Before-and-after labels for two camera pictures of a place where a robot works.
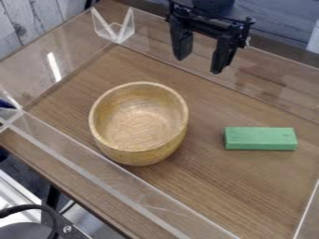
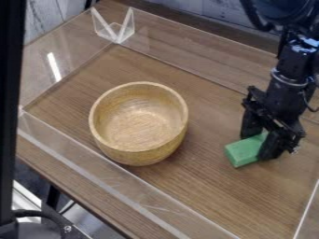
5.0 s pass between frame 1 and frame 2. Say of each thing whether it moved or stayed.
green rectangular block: moved
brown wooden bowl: stayed
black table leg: stayed
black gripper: moved
